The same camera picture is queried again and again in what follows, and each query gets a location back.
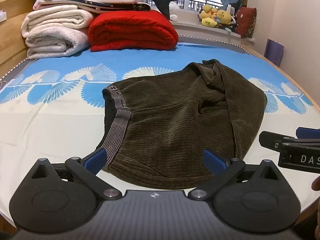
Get dark star print blanket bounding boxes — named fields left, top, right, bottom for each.
left=40, top=0, right=152, bottom=14

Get white folded quilt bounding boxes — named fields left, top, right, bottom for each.
left=21, top=4, right=95, bottom=38

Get purple paper bag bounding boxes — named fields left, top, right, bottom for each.
left=263, top=39, right=285, bottom=67

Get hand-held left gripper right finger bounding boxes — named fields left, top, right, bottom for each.
left=187, top=149, right=280, bottom=202

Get yellow plush toy pile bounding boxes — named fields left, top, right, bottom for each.
left=199, top=4, right=237, bottom=32

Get dark red cushion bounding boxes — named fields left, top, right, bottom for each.
left=235, top=6, right=257, bottom=39

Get dark olive corduroy pants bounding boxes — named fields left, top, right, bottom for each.
left=96, top=59, right=267, bottom=190

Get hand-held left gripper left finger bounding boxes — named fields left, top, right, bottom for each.
left=30, top=148, right=123, bottom=201

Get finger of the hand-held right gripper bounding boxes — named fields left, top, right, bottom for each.
left=296, top=127, right=320, bottom=140
left=259, top=131, right=297, bottom=152

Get white round plush toy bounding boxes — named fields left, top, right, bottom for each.
left=169, top=1, right=185, bottom=22

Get white fleece folded blanket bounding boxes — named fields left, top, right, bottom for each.
left=25, top=26, right=91, bottom=60

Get wooden bed headboard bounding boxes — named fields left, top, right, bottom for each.
left=0, top=0, right=45, bottom=78

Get blue white printed bed sheet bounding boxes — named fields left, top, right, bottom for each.
left=0, top=41, right=316, bottom=224

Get red folded blanket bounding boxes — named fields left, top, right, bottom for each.
left=88, top=12, right=179, bottom=52

